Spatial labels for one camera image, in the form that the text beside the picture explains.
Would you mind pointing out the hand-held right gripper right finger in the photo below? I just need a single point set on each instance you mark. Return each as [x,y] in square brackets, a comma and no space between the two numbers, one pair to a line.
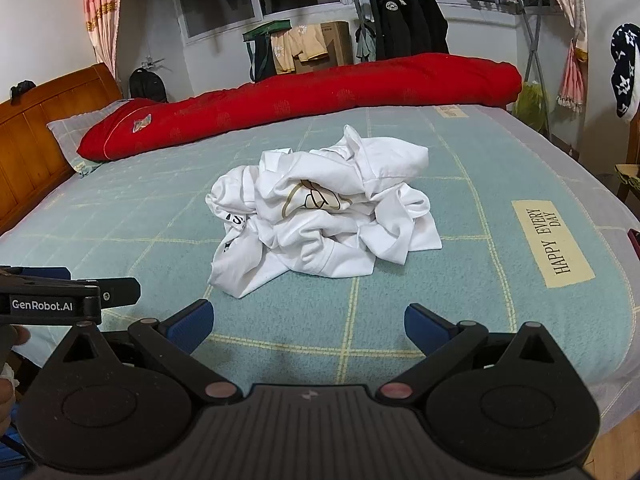
[425,327]

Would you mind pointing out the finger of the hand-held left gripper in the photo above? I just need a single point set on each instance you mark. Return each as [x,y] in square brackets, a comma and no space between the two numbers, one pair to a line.
[120,291]

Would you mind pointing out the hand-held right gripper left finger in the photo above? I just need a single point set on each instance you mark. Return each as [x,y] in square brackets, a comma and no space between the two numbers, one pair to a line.
[192,325]

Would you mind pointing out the white printed t-shirt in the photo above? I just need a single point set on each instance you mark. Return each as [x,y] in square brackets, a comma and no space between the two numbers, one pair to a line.
[320,220]

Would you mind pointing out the person's left hand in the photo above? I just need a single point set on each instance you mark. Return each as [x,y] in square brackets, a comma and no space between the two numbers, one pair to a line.
[16,336]

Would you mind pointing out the wooden headboard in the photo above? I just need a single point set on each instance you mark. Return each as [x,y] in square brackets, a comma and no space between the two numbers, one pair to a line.
[35,145]

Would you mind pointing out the checked pillow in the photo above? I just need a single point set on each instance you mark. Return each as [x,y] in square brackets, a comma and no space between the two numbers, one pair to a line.
[70,130]

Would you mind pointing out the black backpack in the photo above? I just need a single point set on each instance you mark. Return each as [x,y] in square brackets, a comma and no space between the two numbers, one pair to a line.
[148,86]

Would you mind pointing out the small black object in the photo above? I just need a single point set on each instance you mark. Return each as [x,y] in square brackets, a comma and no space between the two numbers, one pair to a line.
[22,90]

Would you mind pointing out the yellow-green bag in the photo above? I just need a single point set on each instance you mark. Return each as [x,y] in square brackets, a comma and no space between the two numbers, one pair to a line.
[531,107]

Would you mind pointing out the wooden chair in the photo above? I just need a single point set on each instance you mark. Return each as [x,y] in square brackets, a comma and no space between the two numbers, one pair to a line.
[630,180]

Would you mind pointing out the red quilt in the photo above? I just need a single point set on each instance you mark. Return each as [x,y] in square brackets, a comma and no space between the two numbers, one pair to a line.
[300,95]

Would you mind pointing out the green trimmed dark garment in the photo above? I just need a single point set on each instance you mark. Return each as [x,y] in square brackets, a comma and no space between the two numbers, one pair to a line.
[260,50]

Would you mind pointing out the teal garment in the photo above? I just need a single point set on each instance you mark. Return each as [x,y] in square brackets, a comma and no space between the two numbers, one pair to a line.
[364,42]

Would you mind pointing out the cardboard box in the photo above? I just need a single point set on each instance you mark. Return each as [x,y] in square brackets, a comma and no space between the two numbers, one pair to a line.
[337,42]

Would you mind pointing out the plain black jacket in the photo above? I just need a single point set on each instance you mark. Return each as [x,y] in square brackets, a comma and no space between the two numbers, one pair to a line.
[432,22]

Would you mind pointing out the black jacket with badge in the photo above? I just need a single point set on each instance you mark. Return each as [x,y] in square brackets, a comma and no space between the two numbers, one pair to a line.
[392,20]

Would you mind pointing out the metal drying rack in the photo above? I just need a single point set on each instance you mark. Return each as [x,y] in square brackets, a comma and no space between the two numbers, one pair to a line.
[530,25]

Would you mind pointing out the navy star-printed garment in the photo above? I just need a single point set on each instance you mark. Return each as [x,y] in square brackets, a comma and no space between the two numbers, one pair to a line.
[625,75]

